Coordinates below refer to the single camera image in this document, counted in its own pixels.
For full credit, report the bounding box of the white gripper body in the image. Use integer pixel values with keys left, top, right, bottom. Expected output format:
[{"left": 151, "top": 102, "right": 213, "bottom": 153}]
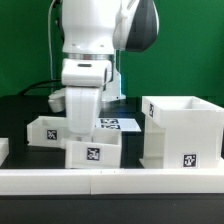
[{"left": 62, "top": 59, "right": 112, "bottom": 136}]

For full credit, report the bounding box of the white drawer box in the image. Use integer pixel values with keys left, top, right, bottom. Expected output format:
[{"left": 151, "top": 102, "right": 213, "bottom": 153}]
[
  {"left": 60, "top": 128, "right": 122, "bottom": 169},
  {"left": 27, "top": 116, "right": 69, "bottom": 148}
]

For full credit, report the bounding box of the white drawer box front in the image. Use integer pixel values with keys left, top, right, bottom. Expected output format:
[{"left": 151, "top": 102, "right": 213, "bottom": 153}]
[{"left": 60, "top": 128, "right": 122, "bottom": 169}]

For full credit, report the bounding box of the white drawer cabinet frame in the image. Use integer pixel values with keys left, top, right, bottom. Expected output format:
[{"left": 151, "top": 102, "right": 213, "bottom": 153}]
[{"left": 140, "top": 96, "right": 224, "bottom": 169}]

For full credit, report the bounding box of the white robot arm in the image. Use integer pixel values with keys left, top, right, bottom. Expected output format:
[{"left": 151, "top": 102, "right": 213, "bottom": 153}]
[{"left": 49, "top": 0, "right": 159, "bottom": 137}]

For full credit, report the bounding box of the fiducial marker sheet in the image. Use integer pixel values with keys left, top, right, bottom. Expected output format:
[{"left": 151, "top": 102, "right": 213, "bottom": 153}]
[{"left": 96, "top": 118, "right": 141, "bottom": 132}]

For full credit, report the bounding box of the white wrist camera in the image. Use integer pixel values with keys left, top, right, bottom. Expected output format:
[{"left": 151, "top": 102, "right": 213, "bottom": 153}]
[{"left": 48, "top": 89, "right": 65, "bottom": 113}]

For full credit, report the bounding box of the black cable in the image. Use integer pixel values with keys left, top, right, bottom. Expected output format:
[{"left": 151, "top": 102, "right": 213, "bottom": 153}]
[{"left": 18, "top": 78, "right": 66, "bottom": 96}]

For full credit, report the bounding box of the white workspace border wall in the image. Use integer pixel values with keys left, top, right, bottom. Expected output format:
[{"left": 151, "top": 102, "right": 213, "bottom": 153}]
[{"left": 0, "top": 137, "right": 224, "bottom": 196}]

